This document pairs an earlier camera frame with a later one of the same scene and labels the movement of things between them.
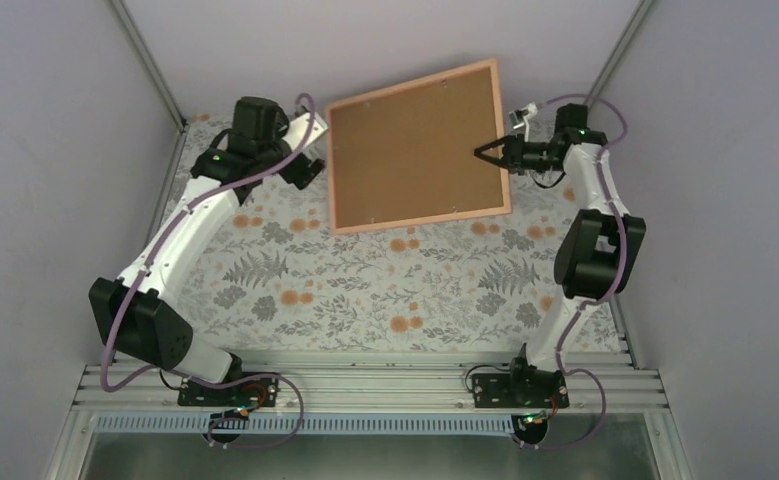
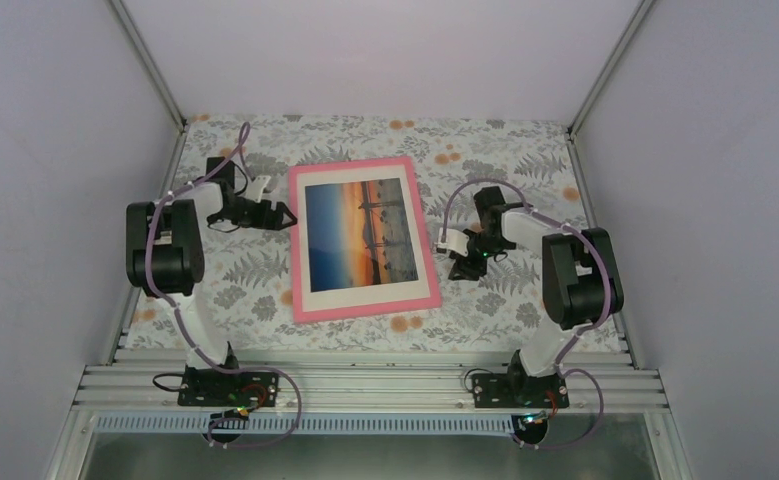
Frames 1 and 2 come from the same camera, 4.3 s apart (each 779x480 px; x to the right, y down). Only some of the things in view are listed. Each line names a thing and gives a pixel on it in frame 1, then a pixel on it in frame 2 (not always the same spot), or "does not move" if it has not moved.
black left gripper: x=292 y=174 to x=266 y=221
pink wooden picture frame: x=334 y=230 to x=361 y=244
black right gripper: x=513 y=158 to x=461 y=266
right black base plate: x=502 y=391 does not move
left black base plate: x=256 y=392 does not move
